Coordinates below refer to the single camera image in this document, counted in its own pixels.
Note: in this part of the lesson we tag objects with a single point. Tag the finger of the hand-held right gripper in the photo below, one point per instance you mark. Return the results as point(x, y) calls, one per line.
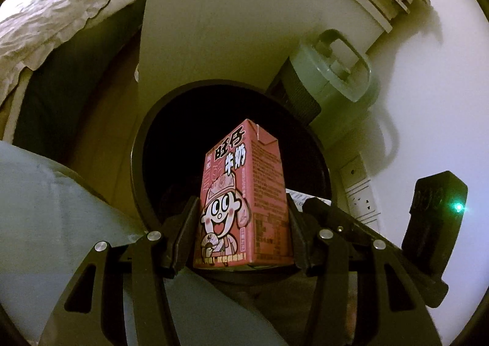
point(344, 222)

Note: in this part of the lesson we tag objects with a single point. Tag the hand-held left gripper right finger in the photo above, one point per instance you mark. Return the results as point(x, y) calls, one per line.
point(297, 229)

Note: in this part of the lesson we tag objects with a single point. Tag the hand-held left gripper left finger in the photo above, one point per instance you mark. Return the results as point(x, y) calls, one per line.
point(186, 233)

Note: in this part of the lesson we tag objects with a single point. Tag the white paper receipt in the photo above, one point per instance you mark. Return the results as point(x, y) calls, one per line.
point(311, 197)

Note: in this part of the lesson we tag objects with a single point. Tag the pink cartoon milk carton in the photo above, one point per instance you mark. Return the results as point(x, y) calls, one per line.
point(244, 197)

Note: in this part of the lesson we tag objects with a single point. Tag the black round trash bin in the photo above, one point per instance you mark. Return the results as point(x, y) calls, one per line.
point(172, 147)

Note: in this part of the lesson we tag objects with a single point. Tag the dark green bed sheet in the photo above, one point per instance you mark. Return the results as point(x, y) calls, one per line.
point(76, 82)

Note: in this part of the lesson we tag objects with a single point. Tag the white nightstand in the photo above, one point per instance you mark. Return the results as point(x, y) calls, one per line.
point(229, 25)

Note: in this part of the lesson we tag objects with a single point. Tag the white crumpled quilt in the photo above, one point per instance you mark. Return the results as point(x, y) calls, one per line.
point(49, 21)

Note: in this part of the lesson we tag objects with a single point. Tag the white wall socket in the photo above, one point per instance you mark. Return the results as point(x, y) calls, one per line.
point(359, 185)

